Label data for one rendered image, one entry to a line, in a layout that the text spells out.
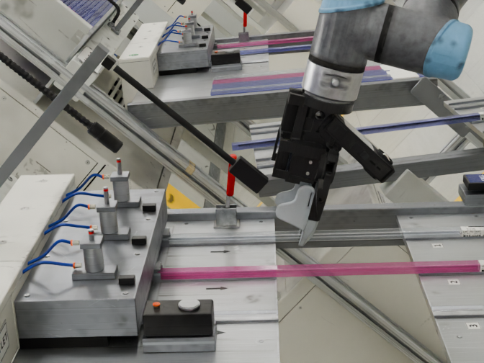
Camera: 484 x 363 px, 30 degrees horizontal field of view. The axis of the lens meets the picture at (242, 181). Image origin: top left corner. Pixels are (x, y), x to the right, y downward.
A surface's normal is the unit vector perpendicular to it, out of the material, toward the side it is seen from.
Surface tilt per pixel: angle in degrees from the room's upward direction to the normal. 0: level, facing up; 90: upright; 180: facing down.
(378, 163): 87
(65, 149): 90
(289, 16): 90
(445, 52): 80
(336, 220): 90
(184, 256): 48
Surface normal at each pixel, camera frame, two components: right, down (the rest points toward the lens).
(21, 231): -0.04, -0.94
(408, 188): 0.04, 0.29
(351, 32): -0.20, 0.36
